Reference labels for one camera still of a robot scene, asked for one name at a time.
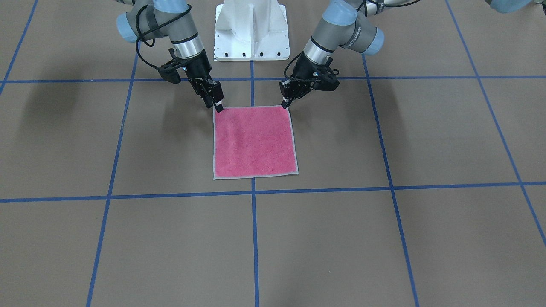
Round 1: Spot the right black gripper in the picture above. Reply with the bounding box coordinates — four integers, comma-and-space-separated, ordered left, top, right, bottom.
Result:
181, 54, 224, 113

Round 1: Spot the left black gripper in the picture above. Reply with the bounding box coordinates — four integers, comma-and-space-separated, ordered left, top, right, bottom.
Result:
279, 52, 339, 109

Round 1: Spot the pink and grey towel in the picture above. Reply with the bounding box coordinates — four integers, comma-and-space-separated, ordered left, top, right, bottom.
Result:
213, 105, 299, 180

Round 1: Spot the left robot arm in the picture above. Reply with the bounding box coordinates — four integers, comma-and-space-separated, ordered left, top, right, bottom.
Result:
279, 0, 415, 109

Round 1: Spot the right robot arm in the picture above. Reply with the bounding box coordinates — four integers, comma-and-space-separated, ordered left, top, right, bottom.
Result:
116, 0, 224, 113

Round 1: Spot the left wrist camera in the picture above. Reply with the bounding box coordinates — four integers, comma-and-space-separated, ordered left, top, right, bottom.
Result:
313, 71, 340, 91

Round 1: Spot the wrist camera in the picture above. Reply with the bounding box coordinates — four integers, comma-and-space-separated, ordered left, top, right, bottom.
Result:
313, 71, 340, 91
157, 62, 181, 84

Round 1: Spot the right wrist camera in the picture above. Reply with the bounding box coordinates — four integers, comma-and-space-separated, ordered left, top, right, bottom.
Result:
157, 62, 181, 84

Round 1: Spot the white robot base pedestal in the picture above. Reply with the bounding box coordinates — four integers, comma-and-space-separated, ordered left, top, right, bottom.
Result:
213, 0, 290, 61

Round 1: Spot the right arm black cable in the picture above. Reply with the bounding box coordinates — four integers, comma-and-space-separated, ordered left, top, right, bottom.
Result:
134, 0, 192, 71

